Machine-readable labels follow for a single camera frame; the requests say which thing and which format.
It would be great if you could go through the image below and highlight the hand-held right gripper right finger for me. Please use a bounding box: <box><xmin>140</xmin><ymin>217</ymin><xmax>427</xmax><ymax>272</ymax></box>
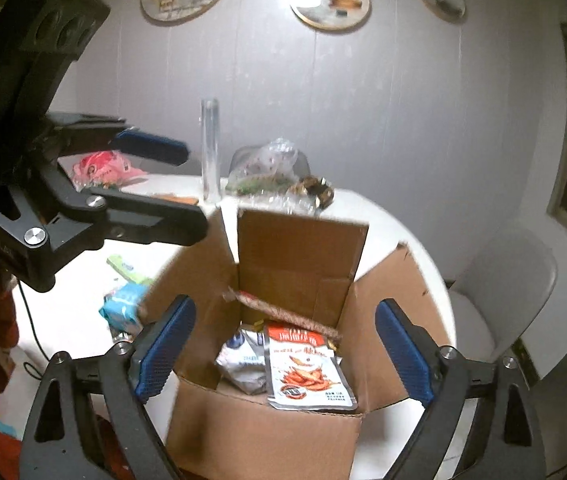
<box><xmin>375</xmin><ymin>298</ymin><xmax>547</xmax><ymax>480</ymax></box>

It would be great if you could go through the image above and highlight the white and red snack packet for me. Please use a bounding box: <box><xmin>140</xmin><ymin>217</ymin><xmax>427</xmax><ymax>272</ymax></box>
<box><xmin>262</xmin><ymin>322</ymin><xmax>359</xmax><ymax>413</ymax></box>

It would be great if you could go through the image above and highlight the green and white snack packet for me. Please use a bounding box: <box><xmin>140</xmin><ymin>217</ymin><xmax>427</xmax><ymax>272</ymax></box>
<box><xmin>106</xmin><ymin>255</ymin><xmax>155</xmax><ymax>283</ymax></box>

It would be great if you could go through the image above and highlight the grey chair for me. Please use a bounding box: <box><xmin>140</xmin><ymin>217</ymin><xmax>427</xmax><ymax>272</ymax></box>
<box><xmin>446</xmin><ymin>220</ymin><xmax>559</xmax><ymax>381</ymax></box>

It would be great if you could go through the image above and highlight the blue snack packet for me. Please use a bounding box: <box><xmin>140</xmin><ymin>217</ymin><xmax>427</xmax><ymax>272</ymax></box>
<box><xmin>99</xmin><ymin>282</ymin><xmax>151</xmax><ymax>333</ymax></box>

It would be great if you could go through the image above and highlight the long dark sausage stick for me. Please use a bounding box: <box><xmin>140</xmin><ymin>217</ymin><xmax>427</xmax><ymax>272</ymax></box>
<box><xmin>223</xmin><ymin>286</ymin><xmax>341</xmax><ymax>346</ymax></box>

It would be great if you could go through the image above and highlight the orange coaster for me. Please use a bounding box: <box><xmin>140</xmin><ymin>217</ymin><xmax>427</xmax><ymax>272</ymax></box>
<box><xmin>152</xmin><ymin>192</ymin><xmax>200</xmax><ymax>206</ymax></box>

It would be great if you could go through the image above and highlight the small round wall picture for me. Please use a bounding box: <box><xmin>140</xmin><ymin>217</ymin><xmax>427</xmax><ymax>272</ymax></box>
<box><xmin>418</xmin><ymin>0</ymin><xmax>467</xmax><ymax>23</ymax></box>

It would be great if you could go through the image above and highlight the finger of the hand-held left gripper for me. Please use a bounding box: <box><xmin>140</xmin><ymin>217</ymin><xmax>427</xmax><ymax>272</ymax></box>
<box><xmin>0</xmin><ymin>160</ymin><xmax>210</xmax><ymax>293</ymax></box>
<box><xmin>43</xmin><ymin>112</ymin><xmax>190</xmax><ymax>167</ymax></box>

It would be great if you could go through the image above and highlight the pink plastic bag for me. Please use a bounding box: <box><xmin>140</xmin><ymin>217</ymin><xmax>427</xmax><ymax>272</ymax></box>
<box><xmin>72</xmin><ymin>150</ymin><xmax>148</xmax><ymax>191</ymax></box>

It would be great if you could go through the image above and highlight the gold foil item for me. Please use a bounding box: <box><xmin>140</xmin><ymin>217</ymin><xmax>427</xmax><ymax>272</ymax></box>
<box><xmin>288</xmin><ymin>175</ymin><xmax>334</xmax><ymax>208</ymax></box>

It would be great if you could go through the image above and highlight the silver snack packet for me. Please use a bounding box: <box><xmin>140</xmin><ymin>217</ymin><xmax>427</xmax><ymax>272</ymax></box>
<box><xmin>214</xmin><ymin>329</ymin><xmax>270</xmax><ymax>396</ymax></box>

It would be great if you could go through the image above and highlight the clear plastic tube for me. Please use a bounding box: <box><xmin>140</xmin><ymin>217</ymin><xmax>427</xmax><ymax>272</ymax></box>
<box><xmin>200</xmin><ymin>99</ymin><xmax>221</xmax><ymax>206</ymax></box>

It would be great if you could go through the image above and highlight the clear bag of greens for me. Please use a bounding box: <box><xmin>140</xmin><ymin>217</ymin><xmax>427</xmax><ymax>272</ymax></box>
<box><xmin>226</xmin><ymin>139</ymin><xmax>311</xmax><ymax>198</ymax></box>

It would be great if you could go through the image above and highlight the cardboard box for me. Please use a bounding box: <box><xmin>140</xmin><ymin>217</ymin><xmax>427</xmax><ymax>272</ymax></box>
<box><xmin>138</xmin><ymin>205</ymin><xmax>457</xmax><ymax>480</ymax></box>

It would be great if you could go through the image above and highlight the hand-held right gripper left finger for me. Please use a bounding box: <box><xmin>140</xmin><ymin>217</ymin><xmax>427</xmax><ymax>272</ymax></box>
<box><xmin>19</xmin><ymin>294</ymin><xmax>196</xmax><ymax>480</ymax></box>

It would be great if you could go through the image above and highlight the black cable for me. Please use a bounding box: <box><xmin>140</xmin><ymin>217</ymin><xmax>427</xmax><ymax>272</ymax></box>
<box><xmin>13</xmin><ymin>280</ymin><xmax>51</xmax><ymax>378</ymax></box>

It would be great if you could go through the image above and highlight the crumpled clear wrap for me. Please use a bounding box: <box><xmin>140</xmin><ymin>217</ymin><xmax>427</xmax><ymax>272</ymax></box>
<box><xmin>253</xmin><ymin>192</ymin><xmax>321</xmax><ymax>218</ymax></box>

